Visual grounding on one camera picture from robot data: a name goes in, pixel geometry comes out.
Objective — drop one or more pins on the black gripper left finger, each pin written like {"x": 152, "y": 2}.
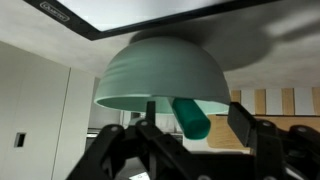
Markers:
{"x": 140, "y": 150}

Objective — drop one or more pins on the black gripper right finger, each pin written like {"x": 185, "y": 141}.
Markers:
{"x": 243, "y": 126}

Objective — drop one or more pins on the white marker with green cap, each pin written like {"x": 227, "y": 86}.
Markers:
{"x": 193, "y": 123}

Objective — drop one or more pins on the mint green bowl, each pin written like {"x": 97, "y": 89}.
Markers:
{"x": 163, "y": 73}

